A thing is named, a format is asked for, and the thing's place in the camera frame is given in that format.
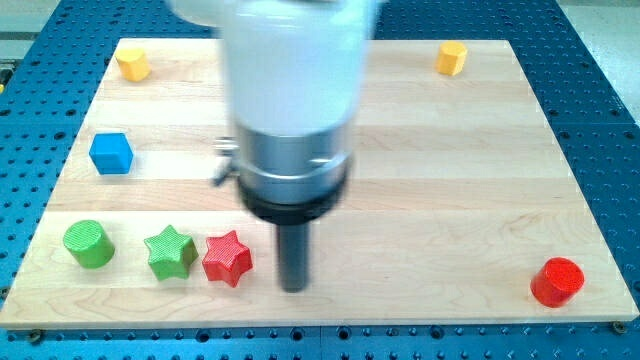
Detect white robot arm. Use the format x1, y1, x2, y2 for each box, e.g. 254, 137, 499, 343
168, 0, 379, 292

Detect blue cube block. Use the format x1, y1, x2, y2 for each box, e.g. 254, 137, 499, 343
89, 133, 133, 175

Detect green star block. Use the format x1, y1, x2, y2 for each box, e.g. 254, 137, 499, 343
144, 225, 199, 281

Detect blue perforated metal table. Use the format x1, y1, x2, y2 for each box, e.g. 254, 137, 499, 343
1, 0, 639, 359

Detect yellow hexagon block right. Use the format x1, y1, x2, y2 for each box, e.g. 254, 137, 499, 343
435, 41, 468, 76

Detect light wooden board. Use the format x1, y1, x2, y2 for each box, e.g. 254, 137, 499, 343
1, 38, 639, 330

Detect green cylinder block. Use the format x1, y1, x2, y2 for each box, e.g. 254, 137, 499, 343
63, 220, 116, 269

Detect red star block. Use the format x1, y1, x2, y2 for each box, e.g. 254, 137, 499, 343
201, 230, 253, 288

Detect yellow hexagon block left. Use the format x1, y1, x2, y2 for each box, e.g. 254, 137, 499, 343
115, 48, 151, 82

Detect yellow hexagon block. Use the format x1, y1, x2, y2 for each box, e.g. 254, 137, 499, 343
115, 48, 151, 82
435, 41, 468, 76

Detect red cylinder block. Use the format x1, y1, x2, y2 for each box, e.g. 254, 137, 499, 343
530, 257, 585, 308

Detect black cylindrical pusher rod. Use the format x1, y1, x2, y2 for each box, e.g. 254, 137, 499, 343
276, 223, 310, 293

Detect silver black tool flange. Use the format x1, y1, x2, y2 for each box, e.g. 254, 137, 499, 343
213, 121, 353, 225

